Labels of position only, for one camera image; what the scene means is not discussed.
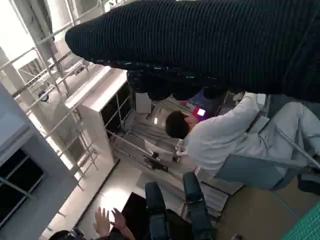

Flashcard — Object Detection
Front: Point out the black blue-taped left hand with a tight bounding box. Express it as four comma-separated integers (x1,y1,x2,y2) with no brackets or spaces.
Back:
144,171,219,240

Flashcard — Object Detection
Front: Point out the small white grille unit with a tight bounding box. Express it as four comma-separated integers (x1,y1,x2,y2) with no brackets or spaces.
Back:
186,171,230,219

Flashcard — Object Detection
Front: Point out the black screen panel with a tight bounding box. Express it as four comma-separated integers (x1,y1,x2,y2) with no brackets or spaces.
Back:
121,191,149,227

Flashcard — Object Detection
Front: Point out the person in striped trousers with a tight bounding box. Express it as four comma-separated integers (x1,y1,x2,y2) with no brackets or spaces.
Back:
47,206,141,240

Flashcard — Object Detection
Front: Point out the dark window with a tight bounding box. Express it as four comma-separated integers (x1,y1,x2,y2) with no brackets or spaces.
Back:
0,147,45,226

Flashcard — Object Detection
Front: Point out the person in white clothing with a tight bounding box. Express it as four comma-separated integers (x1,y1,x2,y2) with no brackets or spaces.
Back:
164,91,320,174

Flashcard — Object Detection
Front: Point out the white shelf cabinet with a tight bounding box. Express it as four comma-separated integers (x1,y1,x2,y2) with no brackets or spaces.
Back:
65,67,137,163

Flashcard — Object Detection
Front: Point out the green cutting mat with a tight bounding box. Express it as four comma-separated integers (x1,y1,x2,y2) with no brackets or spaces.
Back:
283,196,320,240

